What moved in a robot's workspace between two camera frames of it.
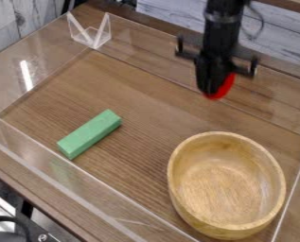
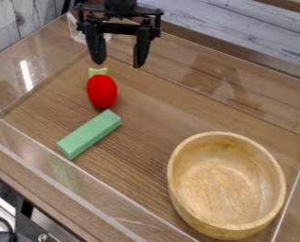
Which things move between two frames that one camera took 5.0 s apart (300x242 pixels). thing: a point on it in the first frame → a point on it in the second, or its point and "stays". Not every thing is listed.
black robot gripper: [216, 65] → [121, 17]
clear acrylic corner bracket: [91, 36] stays
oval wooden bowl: [227, 185] stays
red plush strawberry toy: [227, 88] → [103, 88]
